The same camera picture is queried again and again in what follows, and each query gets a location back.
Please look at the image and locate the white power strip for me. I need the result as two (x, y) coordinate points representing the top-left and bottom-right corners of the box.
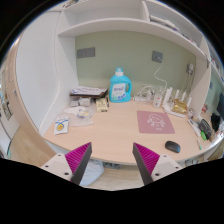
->
(133, 96), (148, 102)

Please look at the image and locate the white wall shelf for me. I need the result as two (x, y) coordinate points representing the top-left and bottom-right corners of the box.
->
(50, 0), (210, 61)

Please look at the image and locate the green marker pen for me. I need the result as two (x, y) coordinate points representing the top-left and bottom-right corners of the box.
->
(197, 138), (202, 150)

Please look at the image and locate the stack of books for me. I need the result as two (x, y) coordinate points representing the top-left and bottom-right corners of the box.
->
(70, 86), (107, 98)

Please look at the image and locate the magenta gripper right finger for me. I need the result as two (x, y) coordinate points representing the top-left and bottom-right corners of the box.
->
(132, 142), (184, 186)

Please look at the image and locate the black computer mouse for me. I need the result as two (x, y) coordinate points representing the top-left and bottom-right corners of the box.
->
(165, 141), (180, 153)

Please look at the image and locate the white cable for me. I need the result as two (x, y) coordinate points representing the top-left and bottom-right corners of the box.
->
(152, 57), (169, 96)

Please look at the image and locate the clear small bottle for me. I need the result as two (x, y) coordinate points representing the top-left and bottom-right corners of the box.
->
(153, 88), (164, 108)

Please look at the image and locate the grey wall socket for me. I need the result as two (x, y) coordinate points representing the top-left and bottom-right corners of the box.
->
(77, 47), (95, 58)
(152, 51), (163, 63)

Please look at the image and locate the black calculator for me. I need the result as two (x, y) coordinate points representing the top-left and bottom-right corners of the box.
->
(199, 119), (212, 139)

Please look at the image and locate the blue detergent bottle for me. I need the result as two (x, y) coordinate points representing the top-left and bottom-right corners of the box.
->
(109, 67), (132, 103)

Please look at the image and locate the golden snack bag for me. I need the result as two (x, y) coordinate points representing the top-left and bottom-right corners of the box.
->
(172, 99), (188, 114)

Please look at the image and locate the grey wall socket right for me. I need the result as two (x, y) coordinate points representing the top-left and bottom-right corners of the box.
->
(152, 51), (163, 63)

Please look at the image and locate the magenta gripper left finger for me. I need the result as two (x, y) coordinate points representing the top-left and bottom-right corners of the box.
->
(40, 141), (93, 186)

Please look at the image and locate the grey wall socket left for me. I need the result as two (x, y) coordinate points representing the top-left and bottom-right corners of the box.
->
(77, 47), (95, 58)

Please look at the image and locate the white yellow packet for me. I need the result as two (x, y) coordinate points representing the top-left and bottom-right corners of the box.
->
(54, 115), (69, 135)

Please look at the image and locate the pink mouse pad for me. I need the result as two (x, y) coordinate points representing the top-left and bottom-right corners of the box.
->
(137, 111), (175, 134)

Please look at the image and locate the clear plastic bag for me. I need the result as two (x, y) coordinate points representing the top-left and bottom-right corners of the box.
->
(64, 106), (94, 127)

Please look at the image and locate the yellow small box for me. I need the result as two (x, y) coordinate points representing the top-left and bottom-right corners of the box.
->
(96, 98), (108, 112)

